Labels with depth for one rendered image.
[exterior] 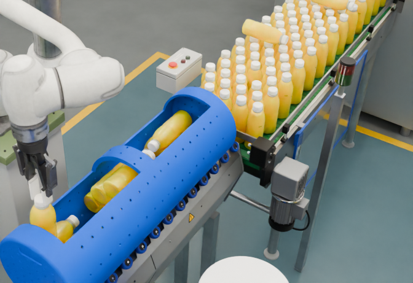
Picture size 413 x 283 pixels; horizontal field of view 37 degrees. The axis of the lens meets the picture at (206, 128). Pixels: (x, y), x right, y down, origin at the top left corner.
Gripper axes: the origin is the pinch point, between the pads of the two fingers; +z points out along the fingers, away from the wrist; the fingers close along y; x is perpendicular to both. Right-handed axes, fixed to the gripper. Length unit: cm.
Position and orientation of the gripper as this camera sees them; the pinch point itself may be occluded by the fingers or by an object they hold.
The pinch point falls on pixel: (40, 191)
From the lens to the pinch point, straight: 170.4
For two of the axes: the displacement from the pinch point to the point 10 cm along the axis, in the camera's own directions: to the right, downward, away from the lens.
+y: 8.5, 3.7, -3.8
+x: 5.3, -5.1, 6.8
